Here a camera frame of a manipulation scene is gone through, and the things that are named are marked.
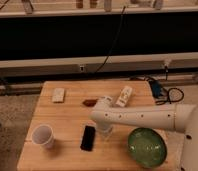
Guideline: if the black eraser block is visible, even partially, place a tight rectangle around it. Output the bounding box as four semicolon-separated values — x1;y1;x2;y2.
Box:
80;126;96;151

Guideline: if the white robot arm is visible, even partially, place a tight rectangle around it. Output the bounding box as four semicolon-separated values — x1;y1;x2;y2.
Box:
91;96;198;171

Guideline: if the brown chocolate-like object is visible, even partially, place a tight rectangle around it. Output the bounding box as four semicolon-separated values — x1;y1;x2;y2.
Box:
82;99;98;107

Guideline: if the white plastic bottle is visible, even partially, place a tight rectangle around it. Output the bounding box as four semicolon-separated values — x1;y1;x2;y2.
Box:
116;86;132;107

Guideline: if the white rectangular sponge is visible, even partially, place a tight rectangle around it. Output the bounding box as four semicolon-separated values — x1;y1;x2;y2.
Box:
52;88;65;103

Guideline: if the blue black device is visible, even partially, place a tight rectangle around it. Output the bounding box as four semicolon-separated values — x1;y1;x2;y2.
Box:
149;81;161;98

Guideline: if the white paper cup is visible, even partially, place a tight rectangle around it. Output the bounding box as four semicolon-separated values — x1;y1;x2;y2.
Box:
31;124;54;149

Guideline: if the green ceramic bowl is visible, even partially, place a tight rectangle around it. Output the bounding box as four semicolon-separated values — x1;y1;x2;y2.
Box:
127;128;167;169

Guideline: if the black cable coil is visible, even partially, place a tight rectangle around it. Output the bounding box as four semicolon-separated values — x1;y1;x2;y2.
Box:
155;87;185;107

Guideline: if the black hanging cable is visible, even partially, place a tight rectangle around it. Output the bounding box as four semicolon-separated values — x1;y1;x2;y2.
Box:
93;4;128;74

